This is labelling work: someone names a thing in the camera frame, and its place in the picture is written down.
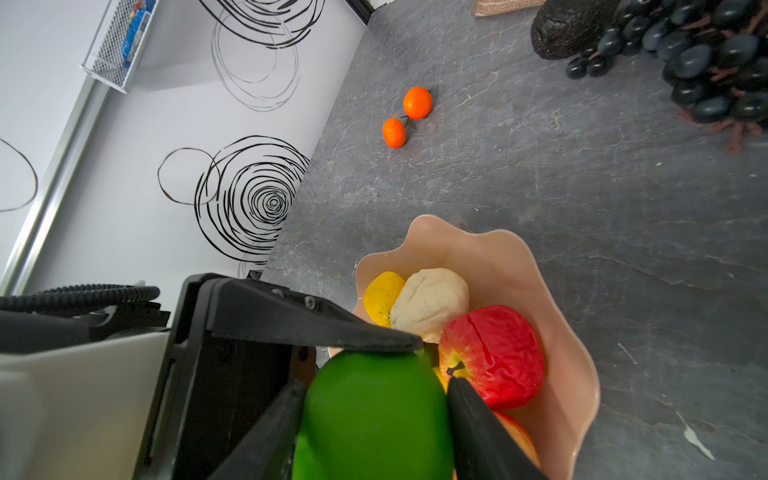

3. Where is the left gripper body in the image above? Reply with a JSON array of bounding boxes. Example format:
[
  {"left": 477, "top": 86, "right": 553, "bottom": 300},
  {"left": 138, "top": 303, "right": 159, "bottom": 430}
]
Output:
[{"left": 134, "top": 273, "right": 423, "bottom": 479}]

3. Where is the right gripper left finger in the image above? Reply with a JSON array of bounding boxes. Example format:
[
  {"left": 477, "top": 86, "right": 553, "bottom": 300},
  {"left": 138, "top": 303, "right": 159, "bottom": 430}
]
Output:
[{"left": 210, "top": 380, "right": 307, "bottom": 479}]

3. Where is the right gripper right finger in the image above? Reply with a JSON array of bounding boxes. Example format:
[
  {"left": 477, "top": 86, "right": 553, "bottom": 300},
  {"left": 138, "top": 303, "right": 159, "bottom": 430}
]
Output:
[{"left": 447, "top": 378, "right": 546, "bottom": 479}]

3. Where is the red green apple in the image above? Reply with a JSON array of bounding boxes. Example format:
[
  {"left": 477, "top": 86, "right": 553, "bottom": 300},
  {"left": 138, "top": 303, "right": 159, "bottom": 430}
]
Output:
[{"left": 494, "top": 411, "right": 541, "bottom": 468}]

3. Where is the red fake bell pepper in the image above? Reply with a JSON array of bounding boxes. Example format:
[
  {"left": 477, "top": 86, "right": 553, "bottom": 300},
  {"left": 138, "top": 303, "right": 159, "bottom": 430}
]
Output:
[{"left": 438, "top": 305, "right": 547, "bottom": 410}]

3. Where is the green fake lime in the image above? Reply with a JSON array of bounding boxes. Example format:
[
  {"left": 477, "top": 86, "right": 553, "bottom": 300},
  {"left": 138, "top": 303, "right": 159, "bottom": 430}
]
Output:
[{"left": 291, "top": 350, "right": 454, "bottom": 479}]

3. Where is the small yellow lemon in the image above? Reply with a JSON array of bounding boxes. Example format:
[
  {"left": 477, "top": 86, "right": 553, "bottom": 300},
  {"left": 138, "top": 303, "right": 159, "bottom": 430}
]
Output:
[{"left": 363, "top": 271, "right": 406, "bottom": 328}]

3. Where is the cream fake pear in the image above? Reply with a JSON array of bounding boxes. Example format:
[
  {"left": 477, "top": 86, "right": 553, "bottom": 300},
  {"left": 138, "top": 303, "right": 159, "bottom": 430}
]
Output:
[{"left": 390, "top": 268, "right": 470, "bottom": 344}]

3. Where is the pink wavy fruit bowl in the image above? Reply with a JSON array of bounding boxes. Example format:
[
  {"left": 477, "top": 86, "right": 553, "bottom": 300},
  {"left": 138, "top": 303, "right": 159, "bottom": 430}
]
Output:
[{"left": 355, "top": 215, "right": 600, "bottom": 479}]

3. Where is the dark fake avocado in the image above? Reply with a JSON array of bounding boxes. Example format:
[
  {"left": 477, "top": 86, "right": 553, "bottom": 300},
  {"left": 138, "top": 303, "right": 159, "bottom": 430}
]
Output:
[{"left": 530, "top": 0, "right": 620, "bottom": 60}]

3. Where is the large yellow lemon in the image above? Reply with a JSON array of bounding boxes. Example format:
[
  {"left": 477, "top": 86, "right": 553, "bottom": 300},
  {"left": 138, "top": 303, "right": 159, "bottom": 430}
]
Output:
[{"left": 432, "top": 367, "right": 448, "bottom": 392}]

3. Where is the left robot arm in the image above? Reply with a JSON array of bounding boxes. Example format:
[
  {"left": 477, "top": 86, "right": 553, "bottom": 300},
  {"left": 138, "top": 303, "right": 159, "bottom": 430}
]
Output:
[{"left": 1, "top": 273, "right": 422, "bottom": 479}]

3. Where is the lower orange tangerine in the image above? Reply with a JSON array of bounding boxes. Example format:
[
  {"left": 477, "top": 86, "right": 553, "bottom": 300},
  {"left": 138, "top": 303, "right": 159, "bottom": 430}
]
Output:
[{"left": 382, "top": 118, "right": 407, "bottom": 149}]

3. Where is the orange tangerine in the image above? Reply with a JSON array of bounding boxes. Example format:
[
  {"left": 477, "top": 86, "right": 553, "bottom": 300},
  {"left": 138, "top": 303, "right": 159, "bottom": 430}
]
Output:
[
  {"left": 403, "top": 86, "right": 433, "bottom": 120},
  {"left": 382, "top": 118, "right": 407, "bottom": 149}
]

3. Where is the upper orange tangerine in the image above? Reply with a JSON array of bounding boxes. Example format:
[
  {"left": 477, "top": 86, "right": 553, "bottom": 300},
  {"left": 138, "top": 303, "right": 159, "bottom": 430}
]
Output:
[{"left": 403, "top": 86, "right": 433, "bottom": 120}]

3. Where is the blue candy packet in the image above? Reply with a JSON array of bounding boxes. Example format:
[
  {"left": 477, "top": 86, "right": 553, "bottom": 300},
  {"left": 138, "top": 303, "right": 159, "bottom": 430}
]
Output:
[{"left": 122, "top": 0, "right": 147, "bottom": 67}]

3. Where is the black grape bunch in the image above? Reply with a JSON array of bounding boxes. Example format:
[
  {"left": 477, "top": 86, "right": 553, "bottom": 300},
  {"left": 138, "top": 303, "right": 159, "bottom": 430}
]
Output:
[{"left": 566, "top": 0, "right": 767, "bottom": 154}]

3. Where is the white wire wall shelf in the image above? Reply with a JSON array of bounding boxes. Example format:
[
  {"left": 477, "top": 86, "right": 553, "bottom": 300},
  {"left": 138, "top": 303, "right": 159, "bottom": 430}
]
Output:
[{"left": 80, "top": 0, "right": 157, "bottom": 94}]

